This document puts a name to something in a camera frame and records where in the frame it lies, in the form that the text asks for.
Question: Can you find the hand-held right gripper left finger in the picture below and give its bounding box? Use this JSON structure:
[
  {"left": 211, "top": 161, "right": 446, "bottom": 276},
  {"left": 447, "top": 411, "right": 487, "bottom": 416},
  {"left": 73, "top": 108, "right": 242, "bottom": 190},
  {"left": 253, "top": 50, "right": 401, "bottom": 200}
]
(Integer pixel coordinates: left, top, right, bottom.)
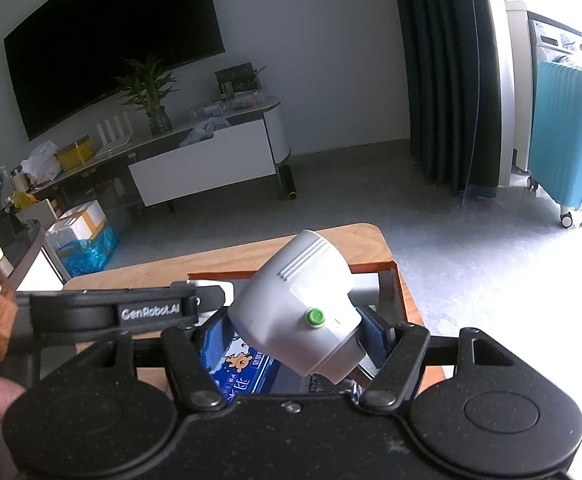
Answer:
[{"left": 81, "top": 316, "right": 237, "bottom": 411}]

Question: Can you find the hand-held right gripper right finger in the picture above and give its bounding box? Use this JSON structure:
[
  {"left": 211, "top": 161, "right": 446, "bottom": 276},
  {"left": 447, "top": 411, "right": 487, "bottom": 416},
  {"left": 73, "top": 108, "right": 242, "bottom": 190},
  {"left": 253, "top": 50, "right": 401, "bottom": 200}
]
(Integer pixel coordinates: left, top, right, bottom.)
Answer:
[{"left": 358, "top": 309, "right": 516, "bottom": 409}]

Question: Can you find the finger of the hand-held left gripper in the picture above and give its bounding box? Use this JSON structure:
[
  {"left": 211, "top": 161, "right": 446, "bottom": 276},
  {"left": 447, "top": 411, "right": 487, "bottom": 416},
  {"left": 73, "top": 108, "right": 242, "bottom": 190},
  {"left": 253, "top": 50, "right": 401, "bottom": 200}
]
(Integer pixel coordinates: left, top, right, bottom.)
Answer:
[{"left": 193, "top": 284, "right": 228, "bottom": 328}]

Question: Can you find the blue tissue pack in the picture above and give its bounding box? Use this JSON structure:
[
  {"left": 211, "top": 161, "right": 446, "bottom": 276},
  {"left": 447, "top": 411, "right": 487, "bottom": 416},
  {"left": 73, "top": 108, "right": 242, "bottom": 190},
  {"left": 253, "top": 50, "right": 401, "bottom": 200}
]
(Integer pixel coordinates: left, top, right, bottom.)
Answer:
[{"left": 206, "top": 337, "right": 284, "bottom": 405}]

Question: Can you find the orange cardboard box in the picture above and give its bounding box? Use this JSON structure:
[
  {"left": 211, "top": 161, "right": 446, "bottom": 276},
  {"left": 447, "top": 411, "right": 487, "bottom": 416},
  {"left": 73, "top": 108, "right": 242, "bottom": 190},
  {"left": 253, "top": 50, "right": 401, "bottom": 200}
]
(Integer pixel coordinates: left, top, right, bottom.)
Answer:
[{"left": 136, "top": 260, "right": 446, "bottom": 396}]

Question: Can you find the white ribbed handheld device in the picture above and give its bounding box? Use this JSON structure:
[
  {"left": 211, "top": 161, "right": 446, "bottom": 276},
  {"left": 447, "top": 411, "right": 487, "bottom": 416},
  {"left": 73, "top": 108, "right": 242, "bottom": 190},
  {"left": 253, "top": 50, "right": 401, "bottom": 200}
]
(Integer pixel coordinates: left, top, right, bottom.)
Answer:
[{"left": 227, "top": 230, "right": 367, "bottom": 385}]

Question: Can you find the blue plastic bag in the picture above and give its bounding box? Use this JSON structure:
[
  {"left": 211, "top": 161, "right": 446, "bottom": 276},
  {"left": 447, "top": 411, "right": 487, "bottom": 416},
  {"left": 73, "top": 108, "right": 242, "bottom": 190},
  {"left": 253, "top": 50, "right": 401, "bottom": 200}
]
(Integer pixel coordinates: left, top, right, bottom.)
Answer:
[{"left": 54, "top": 225, "right": 121, "bottom": 278}]

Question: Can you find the white fluted counter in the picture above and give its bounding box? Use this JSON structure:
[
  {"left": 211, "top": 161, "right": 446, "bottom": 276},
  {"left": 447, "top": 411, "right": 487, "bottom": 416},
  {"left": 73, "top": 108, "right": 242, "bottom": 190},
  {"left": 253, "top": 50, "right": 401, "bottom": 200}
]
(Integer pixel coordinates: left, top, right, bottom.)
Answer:
[{"left": 0, "top": 217, "right": 72, "bottom": 291}]

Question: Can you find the white yellow cardboard box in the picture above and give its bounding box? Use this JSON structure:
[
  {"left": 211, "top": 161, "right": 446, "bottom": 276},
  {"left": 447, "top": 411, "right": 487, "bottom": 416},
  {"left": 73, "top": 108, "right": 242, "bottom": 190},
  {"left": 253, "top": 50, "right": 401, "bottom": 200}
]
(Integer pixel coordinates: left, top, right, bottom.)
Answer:
[{"left": 46, "top": 200, "right": 108, "bottom": 246}]

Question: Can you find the yellow plastic bag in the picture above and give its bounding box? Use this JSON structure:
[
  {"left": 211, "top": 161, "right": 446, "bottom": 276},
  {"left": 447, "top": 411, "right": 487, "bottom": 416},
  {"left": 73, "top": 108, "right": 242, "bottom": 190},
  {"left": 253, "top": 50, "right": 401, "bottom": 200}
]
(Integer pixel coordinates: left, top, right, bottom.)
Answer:
[{"left": 11, "top": 189, "right": 39, "bottom": 211}]

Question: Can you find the white television stand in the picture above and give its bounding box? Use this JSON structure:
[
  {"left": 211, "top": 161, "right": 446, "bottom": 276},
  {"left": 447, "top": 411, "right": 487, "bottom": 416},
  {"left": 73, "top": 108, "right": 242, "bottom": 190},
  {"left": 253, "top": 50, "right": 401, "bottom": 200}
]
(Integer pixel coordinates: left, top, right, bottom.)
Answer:
[{"left": 21, "top": 95, "right": 292, "bottom": 213}]

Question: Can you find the black roll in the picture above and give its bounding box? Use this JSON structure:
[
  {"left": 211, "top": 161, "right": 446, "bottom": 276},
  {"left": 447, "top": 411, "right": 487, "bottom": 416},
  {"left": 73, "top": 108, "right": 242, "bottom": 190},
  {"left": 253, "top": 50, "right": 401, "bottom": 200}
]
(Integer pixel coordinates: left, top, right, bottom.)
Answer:
[{"left": 278, "top": 165, "right": 299, "bottom": 200}]

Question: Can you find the white plastic bag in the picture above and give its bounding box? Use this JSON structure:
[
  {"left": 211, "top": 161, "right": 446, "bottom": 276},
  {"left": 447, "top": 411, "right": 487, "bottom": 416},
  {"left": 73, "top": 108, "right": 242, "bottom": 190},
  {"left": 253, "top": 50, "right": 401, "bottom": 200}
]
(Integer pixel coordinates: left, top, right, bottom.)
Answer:
[{"left": 20, "top": 141, "right": 62, "bottom": 186}]

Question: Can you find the white crumpled cloth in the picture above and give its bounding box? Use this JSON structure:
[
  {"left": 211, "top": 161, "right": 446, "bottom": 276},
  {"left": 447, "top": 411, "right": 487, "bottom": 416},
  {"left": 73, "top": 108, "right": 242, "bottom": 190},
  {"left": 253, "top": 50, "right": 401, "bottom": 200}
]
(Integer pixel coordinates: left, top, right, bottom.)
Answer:
[{"left": 178, "top": 117, "right": 232, "bottom": 147}]

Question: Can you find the white router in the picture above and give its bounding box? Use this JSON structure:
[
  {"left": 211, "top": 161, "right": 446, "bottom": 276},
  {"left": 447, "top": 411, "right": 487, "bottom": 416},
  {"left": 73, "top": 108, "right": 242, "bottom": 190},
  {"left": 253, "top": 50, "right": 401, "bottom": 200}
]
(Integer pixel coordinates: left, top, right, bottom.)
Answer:
[{"left": 95, "top": 115, "right": 133, "bottom": 153}]

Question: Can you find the green plant in glass vase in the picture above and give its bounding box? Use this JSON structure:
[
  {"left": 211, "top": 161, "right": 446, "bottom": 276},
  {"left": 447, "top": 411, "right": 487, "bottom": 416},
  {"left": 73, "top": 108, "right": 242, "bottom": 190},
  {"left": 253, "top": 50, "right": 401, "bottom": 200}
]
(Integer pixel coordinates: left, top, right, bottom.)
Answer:
[{"left": 116, "top": 55, "right": 177, "bottom": 136}]

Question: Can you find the dark framed box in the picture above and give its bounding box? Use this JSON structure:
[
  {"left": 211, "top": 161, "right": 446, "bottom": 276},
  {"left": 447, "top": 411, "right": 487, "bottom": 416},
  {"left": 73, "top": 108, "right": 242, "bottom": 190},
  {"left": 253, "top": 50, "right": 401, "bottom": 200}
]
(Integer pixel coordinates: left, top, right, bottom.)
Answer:
[{"left": 215, "top": 62, "right": 259, "bottom": 98}]

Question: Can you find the black television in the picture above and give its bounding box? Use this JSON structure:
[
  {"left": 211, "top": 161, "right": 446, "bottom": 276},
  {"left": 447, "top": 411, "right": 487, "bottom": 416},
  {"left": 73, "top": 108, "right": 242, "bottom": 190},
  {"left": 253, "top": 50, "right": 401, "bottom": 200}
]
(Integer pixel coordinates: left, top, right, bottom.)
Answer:
[{"left": 4, "top": 0, "right": 227, "bottom": 142}]

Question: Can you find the dark green curtain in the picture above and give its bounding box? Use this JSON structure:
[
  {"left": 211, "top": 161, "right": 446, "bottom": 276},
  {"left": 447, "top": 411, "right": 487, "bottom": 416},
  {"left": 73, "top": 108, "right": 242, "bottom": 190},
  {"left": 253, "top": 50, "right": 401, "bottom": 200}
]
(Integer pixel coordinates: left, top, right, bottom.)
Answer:
[{"left": 390, "top": 0, "right": 502, "bottom": 208}]

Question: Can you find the blue suitcase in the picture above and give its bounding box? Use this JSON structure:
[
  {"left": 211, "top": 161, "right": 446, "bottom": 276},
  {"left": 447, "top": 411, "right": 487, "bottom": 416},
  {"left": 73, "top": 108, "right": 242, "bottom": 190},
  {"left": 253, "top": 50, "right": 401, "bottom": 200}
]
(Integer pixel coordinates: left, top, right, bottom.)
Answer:
[{"left": 527, "top": 57, "right": 582, "bottom": 227}]

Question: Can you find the white washing machine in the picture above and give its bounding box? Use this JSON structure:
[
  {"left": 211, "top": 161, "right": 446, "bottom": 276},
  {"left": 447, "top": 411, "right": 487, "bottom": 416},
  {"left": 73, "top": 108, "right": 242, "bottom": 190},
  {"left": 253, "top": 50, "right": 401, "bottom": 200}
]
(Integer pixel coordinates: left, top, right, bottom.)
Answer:
[{"left": 506, "top": 0, "right": 582, "bottom": 173}]

